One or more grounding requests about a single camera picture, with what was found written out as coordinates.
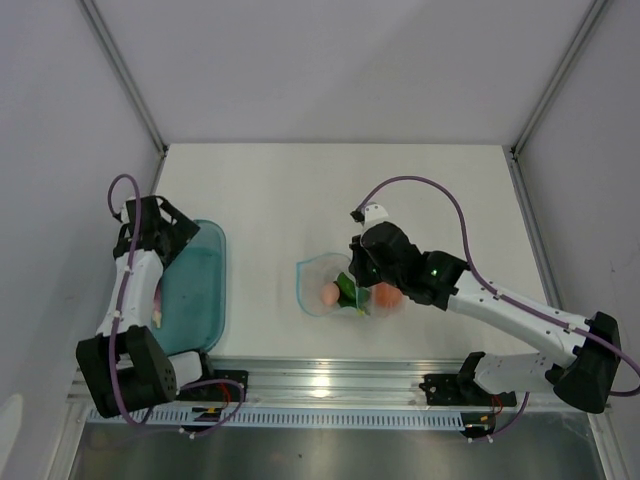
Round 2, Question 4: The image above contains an orange toy fruit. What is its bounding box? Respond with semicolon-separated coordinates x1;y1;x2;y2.
372;282;404;310

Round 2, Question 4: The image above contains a green toy bell pepper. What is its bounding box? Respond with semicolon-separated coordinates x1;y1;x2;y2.
334;272;360;308

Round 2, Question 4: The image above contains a clear zip top bag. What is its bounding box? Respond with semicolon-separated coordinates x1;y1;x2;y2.
296;253;405;318

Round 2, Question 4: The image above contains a pink toy egg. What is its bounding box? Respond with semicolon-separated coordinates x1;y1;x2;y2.
321;282;341;307

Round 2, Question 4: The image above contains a purple toy eggplant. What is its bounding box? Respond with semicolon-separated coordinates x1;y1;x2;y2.
151;284;162;329

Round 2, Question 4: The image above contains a green toy chili pepper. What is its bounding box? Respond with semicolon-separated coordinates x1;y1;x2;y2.
354;302;371;317

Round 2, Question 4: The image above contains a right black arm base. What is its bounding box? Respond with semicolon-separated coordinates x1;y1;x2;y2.
418;373;517;407

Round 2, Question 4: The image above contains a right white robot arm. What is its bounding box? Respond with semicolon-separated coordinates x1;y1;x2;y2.
349;221;620;414

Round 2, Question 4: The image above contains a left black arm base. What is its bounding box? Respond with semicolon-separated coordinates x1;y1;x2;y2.
196;369;249;403

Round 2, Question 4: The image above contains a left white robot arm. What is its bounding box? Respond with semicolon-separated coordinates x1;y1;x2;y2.
76;195;217;418

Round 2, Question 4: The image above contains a teal plastic tray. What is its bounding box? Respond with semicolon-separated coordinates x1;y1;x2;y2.
151;219;227;355

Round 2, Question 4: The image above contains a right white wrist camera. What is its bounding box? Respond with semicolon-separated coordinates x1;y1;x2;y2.
350;202;389;231

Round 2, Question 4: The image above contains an aluminium mounting rail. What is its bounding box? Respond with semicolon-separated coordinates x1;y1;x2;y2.
66;355;614;414

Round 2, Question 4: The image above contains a left aluminium frame post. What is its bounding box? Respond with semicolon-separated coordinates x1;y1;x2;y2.
75;0;168;157

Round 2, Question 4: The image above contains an aluminium frame post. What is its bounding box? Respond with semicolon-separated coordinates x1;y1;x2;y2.
75;0;168;157
507;0;612;156

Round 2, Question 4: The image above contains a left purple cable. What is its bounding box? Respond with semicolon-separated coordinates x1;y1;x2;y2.
107;173;246;441

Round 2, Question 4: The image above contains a white slotted cable duct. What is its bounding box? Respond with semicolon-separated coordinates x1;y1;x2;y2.
87;406;464;430

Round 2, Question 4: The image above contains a right aluminium frame post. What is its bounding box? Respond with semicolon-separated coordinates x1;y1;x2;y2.
507;0;612;156

